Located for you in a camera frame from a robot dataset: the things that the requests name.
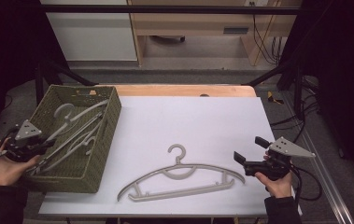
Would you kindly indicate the white cabinet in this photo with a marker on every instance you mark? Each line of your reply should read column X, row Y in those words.
column 93, row 37

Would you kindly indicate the black metal crossbar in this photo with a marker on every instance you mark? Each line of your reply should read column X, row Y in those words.
column 165, row 9

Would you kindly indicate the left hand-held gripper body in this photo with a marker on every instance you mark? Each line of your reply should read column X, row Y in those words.
column 26, row 132

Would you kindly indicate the black curtain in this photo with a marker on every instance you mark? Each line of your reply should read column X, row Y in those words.
column 6, row 46
column 346, row 62

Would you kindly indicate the green woven basket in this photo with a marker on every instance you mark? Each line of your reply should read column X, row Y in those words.
column 72, row 183

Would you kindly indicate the light wooden desk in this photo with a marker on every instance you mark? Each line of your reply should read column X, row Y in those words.
column 190, row 23

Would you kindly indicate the aluminium floor rail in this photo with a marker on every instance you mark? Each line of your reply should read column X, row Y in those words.
column 321, row 174

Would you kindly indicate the black metal stand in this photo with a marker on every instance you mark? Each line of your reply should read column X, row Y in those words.
column 290, row 73
column 53, row 73

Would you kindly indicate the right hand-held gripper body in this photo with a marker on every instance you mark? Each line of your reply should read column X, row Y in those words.
column 285, row 149

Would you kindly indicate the white table sheet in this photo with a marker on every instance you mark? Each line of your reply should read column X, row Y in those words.
column 196, row 124

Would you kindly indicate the white power strip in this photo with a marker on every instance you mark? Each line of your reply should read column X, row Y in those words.
column 258, row 2

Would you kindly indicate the yellow and black tool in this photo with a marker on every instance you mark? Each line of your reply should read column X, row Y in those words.
column 272, row 98

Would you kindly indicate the grey plastic clothes hanger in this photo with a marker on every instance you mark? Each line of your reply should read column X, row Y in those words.
column 68, row 118
column 177, row 174
column 86, row 140

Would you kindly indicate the person's left hand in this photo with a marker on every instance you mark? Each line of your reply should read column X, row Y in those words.
column 5, row 172

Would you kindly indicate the person's right hand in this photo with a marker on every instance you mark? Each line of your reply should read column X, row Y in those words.
column 277, row 188

